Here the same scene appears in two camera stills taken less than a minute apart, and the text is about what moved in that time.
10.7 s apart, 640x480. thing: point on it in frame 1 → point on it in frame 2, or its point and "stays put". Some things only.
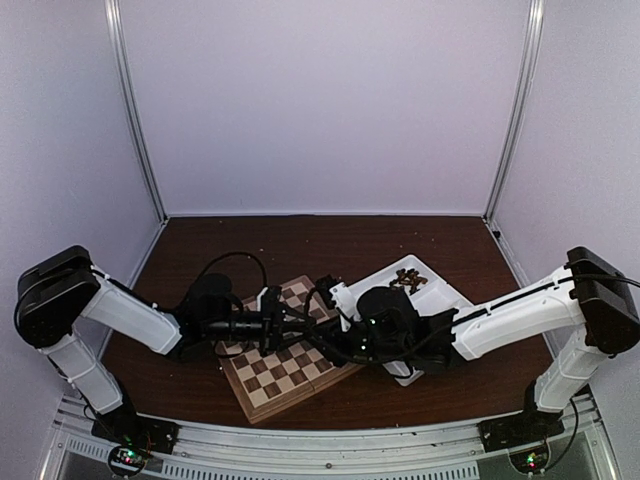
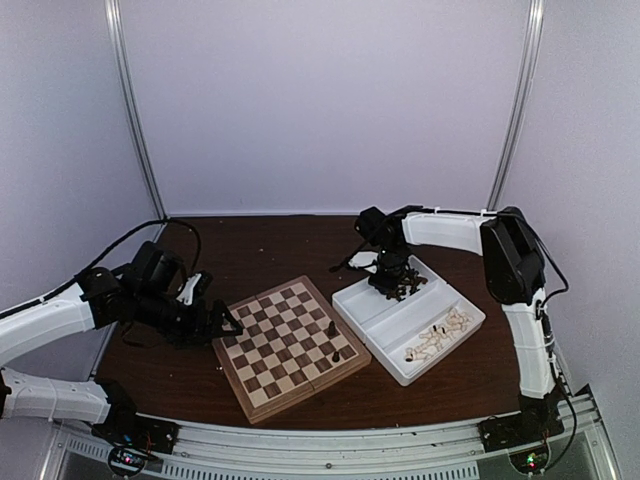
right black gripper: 344,353 → 389,284
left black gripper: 272,315 → 196,330
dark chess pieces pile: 409,277 stays put
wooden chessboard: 298,368 stays put
